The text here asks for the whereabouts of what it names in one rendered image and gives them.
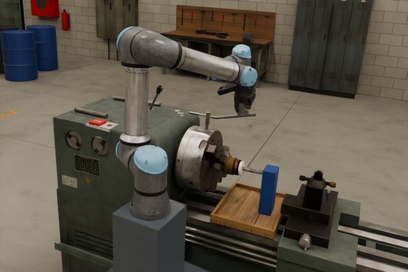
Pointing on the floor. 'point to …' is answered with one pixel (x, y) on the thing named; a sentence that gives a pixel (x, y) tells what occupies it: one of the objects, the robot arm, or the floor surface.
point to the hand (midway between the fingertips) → (238, 113)
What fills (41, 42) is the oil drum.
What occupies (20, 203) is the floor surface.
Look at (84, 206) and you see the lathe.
